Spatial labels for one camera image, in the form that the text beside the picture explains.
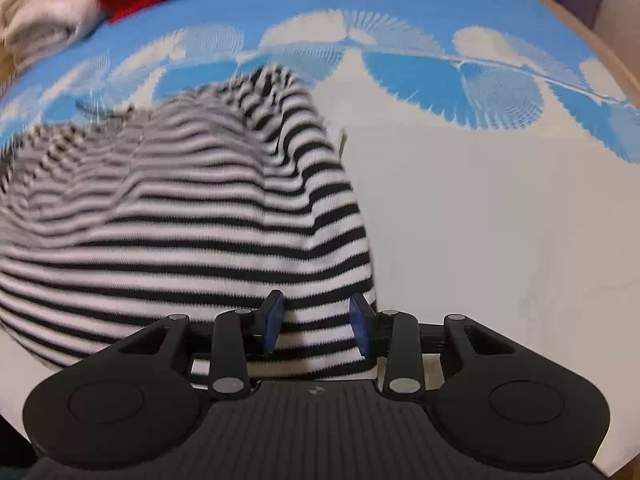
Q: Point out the blue white patterned bedsheet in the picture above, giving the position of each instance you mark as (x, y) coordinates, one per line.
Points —
(495, 163)

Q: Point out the beige white crumpled clothes pile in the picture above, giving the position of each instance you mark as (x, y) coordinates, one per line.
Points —
(35, 29)

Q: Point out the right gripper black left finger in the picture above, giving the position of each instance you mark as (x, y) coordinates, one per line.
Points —
(228, 344)

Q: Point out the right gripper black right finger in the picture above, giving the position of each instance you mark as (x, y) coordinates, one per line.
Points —
(403, 341)

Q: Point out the black white striped hooded garment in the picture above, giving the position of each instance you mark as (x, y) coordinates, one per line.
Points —
(201, 204)

